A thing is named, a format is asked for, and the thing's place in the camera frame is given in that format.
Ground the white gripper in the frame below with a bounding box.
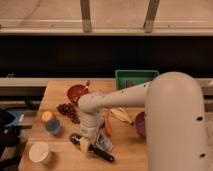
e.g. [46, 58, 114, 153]
[80, 114, 100, 154]

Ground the black handled brush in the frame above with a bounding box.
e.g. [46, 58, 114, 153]
[69, 133, 115, 162]

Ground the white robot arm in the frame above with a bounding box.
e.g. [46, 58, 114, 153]
[78, 72, 208, 171]

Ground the silver blue packet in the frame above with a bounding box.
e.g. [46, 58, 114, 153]
[96, 131, 113, 152]

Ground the orange carrot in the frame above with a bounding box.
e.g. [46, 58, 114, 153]
[104, 114, 112, 137]

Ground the dark grape bunch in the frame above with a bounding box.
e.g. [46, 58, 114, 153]
[57, 103, 80, 124]

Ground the yellow banana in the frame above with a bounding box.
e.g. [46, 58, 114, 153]
[111, 108, 133, 124]

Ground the white cup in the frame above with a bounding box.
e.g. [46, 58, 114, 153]
[29, 142, 51, 164]

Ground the yellow orange fruit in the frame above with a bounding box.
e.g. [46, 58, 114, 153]
[41, 111, 54, 122]

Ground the red bowl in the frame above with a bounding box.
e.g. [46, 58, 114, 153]
[67, 85, 89, 103]

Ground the green plastic bin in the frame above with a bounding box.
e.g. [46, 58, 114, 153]
[115, 69, 159, 90]

